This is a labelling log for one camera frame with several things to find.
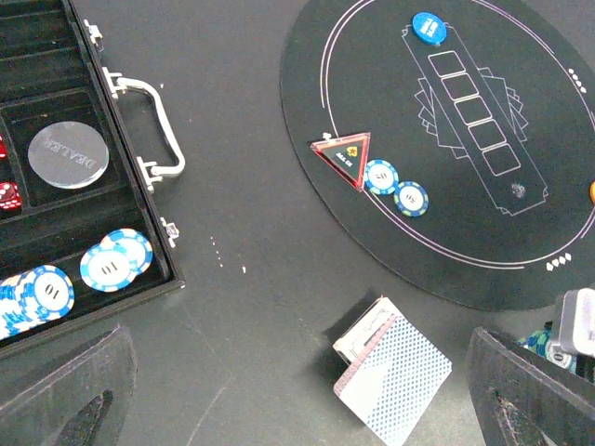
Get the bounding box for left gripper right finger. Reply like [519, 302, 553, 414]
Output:
[466, 327, 594, 445]

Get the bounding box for round black poker mat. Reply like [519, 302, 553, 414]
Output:
[281, 1, 594, 310]

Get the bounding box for chips row in case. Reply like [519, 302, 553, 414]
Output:
[1, 265, 74, 340]

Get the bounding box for deck of playing cards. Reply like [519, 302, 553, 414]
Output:
[333, 296, 452, 445]

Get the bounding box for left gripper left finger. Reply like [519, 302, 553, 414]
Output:
[1, 325, 138, 445]

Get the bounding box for loose blue-white chips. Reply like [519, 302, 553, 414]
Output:
[80, 228, 153, 293]

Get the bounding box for orange round blind button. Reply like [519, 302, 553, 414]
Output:
[589, 181, 595, 204]

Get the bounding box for red die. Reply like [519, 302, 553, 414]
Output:
[0, 182, 22, 211]

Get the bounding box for teal poker chip stack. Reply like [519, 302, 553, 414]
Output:
[517, 329, 576, 374]

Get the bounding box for black poker chip case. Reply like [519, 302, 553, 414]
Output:
[1, 1, 185, 358]

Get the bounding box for blue round blind button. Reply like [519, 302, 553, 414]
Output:
[411, 11, 447, 46]

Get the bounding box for clear dealer button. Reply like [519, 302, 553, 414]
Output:
[28, 121, 110, 190]

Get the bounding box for red triangular all-in button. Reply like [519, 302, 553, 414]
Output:
[310, 132, 371, 192]

